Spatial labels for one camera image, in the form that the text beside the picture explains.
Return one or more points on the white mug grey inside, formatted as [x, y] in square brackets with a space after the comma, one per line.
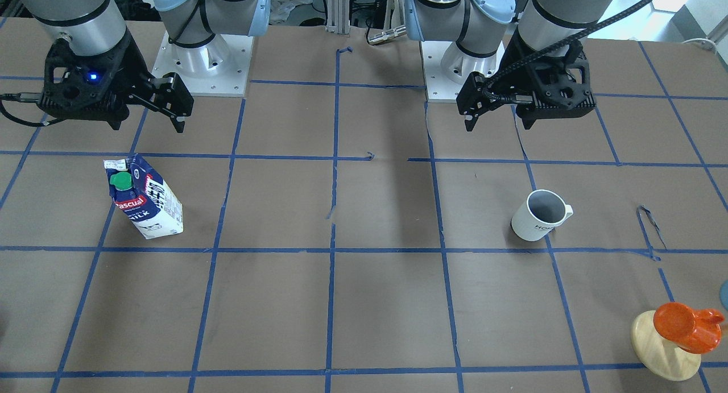
[541, 212]

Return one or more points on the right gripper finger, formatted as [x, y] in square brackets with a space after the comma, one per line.
[167, 95]

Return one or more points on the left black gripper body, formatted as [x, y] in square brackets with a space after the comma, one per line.
[510, 77]

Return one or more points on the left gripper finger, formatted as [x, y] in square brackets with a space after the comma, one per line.
[475, 99]

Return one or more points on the orange mug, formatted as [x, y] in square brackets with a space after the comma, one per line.
[694, 331]

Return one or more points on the blue mug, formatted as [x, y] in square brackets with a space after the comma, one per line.
[723, 294]

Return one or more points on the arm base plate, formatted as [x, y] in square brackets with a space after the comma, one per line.
[446, 68]
[219, 69]

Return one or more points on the blue white milk carton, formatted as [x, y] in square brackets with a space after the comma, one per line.
[143, 195]

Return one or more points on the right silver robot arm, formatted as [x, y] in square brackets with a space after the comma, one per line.
[93, 27]

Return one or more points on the aluminium frame post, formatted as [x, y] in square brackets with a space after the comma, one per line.
[338, 17]

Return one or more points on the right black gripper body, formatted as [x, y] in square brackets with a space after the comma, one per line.
[130, 69]

